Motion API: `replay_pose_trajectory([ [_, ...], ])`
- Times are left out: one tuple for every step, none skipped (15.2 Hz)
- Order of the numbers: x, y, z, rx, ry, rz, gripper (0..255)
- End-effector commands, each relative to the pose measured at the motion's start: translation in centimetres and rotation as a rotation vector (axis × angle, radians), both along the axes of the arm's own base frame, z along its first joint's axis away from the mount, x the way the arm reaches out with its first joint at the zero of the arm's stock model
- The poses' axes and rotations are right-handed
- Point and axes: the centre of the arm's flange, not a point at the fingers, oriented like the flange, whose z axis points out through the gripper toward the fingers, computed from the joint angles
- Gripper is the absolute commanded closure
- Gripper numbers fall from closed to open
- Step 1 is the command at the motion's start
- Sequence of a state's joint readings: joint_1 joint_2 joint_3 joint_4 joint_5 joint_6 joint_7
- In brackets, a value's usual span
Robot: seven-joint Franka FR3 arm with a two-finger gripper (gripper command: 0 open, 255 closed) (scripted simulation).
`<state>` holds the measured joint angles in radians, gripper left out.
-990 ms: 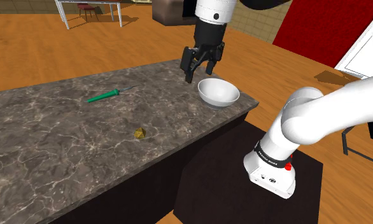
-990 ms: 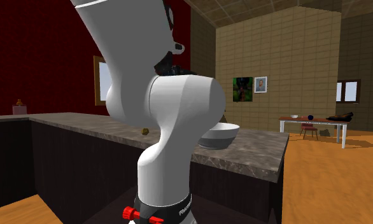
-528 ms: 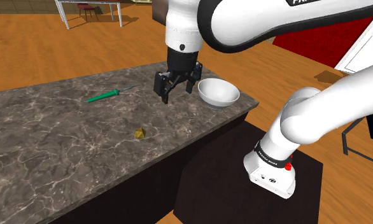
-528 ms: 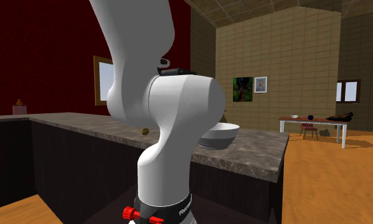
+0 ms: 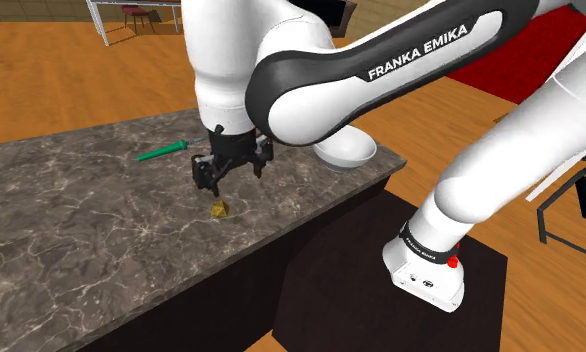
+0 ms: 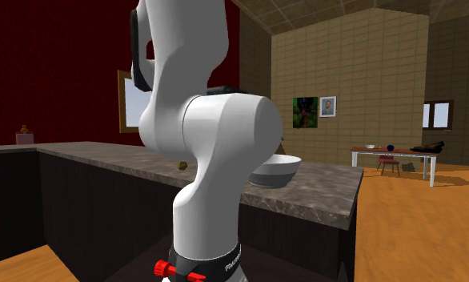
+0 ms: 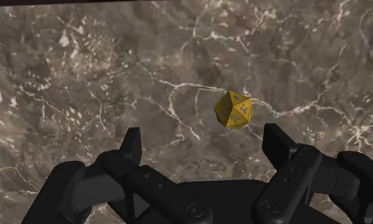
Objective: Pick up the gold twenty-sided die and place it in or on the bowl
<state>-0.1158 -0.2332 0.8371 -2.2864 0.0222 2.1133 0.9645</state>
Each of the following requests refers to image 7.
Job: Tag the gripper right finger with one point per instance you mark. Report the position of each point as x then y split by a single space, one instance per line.
301 173

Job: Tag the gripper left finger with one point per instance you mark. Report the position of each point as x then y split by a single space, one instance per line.
90 183

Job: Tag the yellow twenty-sided die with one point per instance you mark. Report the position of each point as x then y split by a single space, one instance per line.
233 109

